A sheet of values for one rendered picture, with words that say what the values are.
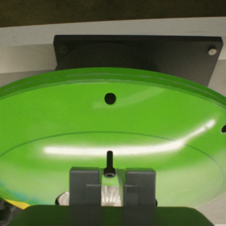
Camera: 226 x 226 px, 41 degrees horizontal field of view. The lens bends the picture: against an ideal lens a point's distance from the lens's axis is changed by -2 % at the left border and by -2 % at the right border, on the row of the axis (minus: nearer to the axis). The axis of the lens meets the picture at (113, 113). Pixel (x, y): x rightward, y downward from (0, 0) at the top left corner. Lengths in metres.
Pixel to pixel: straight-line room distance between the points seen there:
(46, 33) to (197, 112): 0.23
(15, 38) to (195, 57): 0.22
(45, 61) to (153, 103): 0.22
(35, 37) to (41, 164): 0.19
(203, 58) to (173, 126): 0.18
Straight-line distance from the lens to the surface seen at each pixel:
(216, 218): 1.05
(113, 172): 0.18
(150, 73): 0.21
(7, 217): 0.58
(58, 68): 0.38
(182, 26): 0.39
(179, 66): 0.39
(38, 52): 0.39
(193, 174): 0.28
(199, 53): 0.38
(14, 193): 0.33
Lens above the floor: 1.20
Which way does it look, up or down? 36 degrees down
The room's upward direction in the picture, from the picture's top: 180 degrees counter-clockwise
